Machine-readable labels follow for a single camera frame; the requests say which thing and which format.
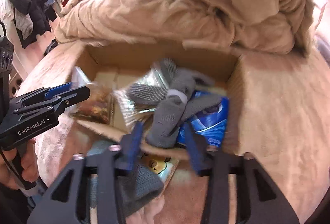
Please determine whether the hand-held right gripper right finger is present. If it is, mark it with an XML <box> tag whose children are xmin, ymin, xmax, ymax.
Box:
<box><xmin>182</xmin><ymin>122</ymin><xmax>301</xmax><ymax>224</ymax></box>

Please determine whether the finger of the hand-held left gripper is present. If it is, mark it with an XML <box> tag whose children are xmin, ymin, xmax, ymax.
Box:
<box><xmin>10</xmin><ymin>83</ymin><xmax>75</xmax><ymax>106</ymax></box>
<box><xmin>13</xmin><ymin>86</ymin><xmax>91</xmax><ymax>122</ymax></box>

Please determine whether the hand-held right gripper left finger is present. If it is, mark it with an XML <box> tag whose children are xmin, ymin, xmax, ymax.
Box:
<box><xmin>27</xmin><ymin>122</ymin><xmax>145</xmax><ymax>224</ymax></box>

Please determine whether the clear snack packet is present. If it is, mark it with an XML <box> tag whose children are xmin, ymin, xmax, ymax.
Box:
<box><xmin>70</xmin><ymin>66</ymin><xmax>117</xmax><ymax>124</ymax></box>

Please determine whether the cardboard box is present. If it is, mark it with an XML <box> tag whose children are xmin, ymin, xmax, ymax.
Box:
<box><xmin>68</xmin><ymin>42</ymin><xmax>248</xmax><ymax>160</ymax></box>

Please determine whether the person's left hand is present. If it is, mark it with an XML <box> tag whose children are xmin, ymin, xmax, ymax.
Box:
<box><xmin>0</xmin><ymin>138</ymin><xmax>40</xmax><ymax>190</ymax></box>

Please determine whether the yellow cartoon packet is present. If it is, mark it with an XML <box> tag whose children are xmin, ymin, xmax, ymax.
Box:
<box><xmin>140</xmin><ymin>153</ymin><xmax>179</xmax><ymax>188</ymax></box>

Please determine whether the blue packet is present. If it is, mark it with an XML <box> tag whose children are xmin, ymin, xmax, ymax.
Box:
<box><xmin>177</xmin><ymin>90</ymin><xmax>230</xmax><ymax>148</ymax></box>

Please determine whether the silver foil packet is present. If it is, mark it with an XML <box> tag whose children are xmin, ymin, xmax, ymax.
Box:
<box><xmin>113</xmin><ymin>62</ymin><xmax>171</xmax><ymax>124</ymax></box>

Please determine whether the blue-grey knit sock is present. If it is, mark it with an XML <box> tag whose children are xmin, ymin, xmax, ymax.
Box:
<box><xmin>86</xmin><ymin>140</ymin><xmax>165</xmax><ymax>217</ymax></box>

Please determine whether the grey sock with dotted sole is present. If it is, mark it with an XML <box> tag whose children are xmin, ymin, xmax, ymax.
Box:
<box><xmin>127</xmin><ymin>58</ymin><xmax>216</xmax><ymax>106</ymax></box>

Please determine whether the beige plush duvet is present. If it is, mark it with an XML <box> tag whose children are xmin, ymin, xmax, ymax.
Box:
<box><xmin>54</xmin><ymin>0</ymin><xmax>318</xmax><ymax>57</ymax></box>

